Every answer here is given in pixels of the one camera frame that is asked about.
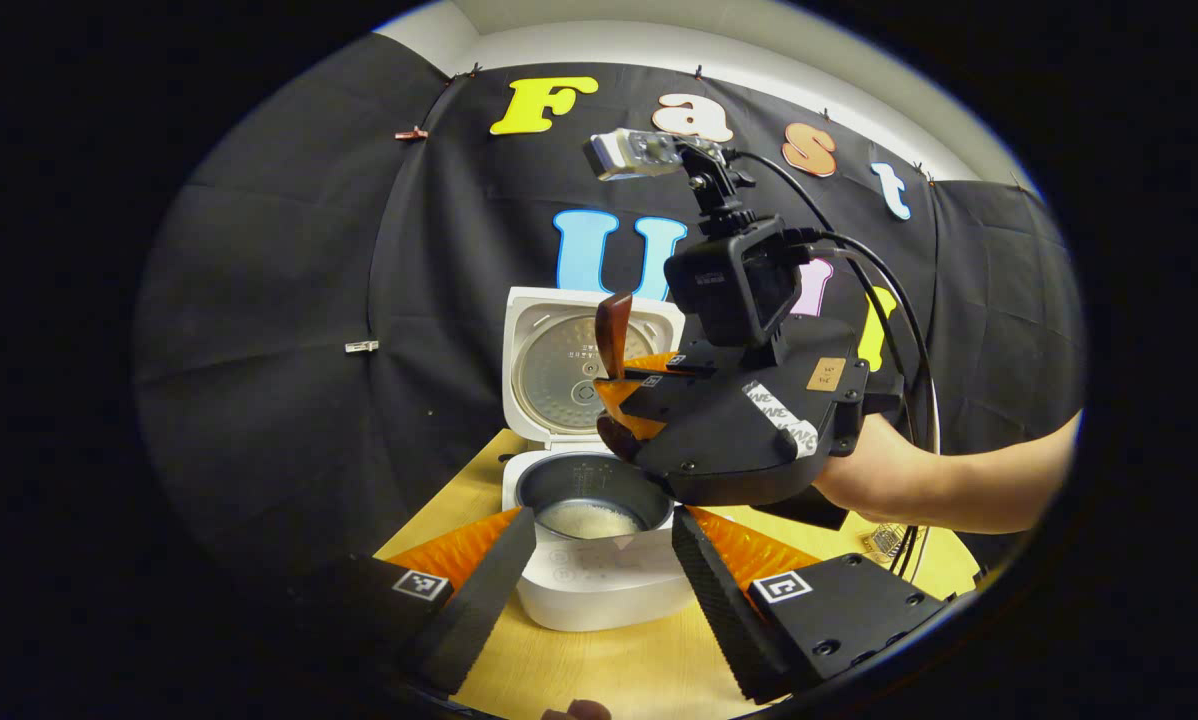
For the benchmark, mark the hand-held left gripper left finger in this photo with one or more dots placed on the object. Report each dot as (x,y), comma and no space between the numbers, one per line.
(479,610)

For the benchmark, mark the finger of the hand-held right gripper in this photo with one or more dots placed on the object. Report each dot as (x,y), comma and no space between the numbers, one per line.
(689,362)
(679,400)

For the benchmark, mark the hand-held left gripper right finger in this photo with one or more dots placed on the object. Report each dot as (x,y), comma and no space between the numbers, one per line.
(719,600)

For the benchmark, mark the brown wooden spoon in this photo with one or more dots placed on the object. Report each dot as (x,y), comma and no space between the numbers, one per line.
(614,330)

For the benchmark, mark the white rice cooker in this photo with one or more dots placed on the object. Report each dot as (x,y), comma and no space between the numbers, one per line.
(599,595)

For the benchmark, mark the white rice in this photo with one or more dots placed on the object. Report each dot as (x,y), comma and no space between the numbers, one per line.
(584,520)

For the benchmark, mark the silver cloth clip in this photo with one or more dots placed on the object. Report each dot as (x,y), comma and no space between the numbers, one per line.
(362,346)

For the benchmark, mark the black backdrop cloth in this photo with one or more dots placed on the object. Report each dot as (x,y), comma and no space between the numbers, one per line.
(259,350)

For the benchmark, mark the copper cloth clip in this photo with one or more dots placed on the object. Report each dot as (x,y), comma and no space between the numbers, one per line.
(411,133)

